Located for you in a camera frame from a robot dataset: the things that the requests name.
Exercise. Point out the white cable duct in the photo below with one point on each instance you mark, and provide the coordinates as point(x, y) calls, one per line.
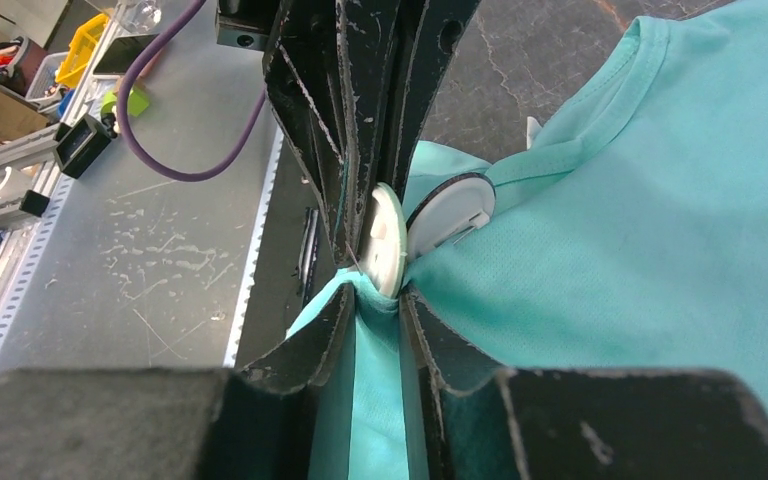
point(251, 252)

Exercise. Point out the teal t-shirt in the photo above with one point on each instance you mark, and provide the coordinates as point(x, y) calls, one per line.
point(633, 232)

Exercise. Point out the yellow plastic crate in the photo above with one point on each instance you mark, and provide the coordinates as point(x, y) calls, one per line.
point(81, 48)

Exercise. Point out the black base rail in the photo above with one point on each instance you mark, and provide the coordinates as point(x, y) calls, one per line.
point(291, 261)

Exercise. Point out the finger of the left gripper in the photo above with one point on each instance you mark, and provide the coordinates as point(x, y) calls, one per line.
point(428, 33)
point(326, 68)

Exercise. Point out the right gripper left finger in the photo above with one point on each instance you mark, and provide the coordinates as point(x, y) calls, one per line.
point(286, 415)

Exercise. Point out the yellow landscape brooch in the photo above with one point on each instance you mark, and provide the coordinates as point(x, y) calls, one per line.
point(384, 241)

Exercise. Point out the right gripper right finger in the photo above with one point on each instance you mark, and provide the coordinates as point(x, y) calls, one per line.
point(467, 416)

